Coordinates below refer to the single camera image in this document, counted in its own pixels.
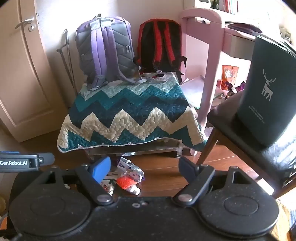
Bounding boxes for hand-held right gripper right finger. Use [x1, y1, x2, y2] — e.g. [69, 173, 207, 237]
[172, 156, 255, 207]

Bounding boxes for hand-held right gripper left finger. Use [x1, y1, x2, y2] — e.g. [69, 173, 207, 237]
[39, 156, 114, 205]

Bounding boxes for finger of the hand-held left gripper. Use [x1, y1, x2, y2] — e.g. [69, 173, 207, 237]
[38, 152, 55, 166]

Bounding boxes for small red-print wrapper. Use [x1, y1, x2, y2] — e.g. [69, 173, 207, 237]
[100, 179, 115, 195]

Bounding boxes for orange mesh net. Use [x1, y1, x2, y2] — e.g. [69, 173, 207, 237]
[116, 176, 135, 190]

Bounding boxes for white purple-print wrapper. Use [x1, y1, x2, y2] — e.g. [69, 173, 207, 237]
[117, 157, 144, 183]

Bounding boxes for black seat wooden chair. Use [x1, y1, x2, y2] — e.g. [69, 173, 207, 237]
[196, 93, 296, 200]

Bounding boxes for teal white zigzag quilt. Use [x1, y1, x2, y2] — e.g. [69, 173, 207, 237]
[57, 72, 207, 153]

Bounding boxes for cream door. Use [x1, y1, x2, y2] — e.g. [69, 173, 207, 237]
[0, 0, 77, 143]

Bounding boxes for dark green deer-print bin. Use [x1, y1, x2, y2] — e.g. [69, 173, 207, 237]
[236, 35, 296, 147]

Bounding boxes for purple wrapper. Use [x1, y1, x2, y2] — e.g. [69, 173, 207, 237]
[232, 82, 247, 93]

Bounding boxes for folded metal rack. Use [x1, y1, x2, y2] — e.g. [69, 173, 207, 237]
[57, 29, 78, 95]

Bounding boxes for orange snack packet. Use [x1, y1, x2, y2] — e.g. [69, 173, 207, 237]
[221, 65, 240, 91]

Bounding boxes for pink desk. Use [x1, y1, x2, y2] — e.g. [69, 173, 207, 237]
[179, 8, 296, 127]

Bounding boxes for purple grey backpack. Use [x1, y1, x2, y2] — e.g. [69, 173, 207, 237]
[76, 14, 148, 91]

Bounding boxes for red black backpack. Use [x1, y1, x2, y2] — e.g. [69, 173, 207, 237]
[134, 19, 187, 85]

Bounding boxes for row of books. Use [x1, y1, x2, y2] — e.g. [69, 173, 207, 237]
[217, 0, 238, 13]

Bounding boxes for metal door handle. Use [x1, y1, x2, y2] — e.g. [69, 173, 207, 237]
[15, 18, 36, 32]

